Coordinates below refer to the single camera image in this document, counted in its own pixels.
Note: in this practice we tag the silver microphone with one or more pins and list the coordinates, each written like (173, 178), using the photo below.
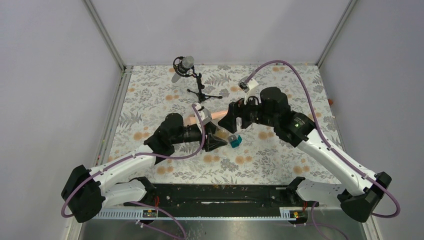
(182, 66)

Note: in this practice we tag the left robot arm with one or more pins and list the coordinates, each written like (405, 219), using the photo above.
(89, 190)

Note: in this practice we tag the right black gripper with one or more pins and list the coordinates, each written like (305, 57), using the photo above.
(236, 109)

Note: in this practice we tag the floral table mat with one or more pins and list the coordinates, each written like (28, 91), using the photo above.
(260, 159)

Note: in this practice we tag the pink tube container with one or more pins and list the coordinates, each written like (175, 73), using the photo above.
(191, 119)

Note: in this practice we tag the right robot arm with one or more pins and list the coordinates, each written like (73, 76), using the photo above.
(360, 189)

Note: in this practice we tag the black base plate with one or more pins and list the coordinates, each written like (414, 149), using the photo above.
(220, 199)

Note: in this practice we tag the teal pill box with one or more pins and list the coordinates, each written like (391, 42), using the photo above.
(234, 140)

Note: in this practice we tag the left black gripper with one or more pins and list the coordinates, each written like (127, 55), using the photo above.
(211, 142)

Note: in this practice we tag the black microphone tripod stand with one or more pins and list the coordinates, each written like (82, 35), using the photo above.
(201, 96)

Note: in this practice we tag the white slotted cable duct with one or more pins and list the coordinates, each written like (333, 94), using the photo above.
(149, 214)

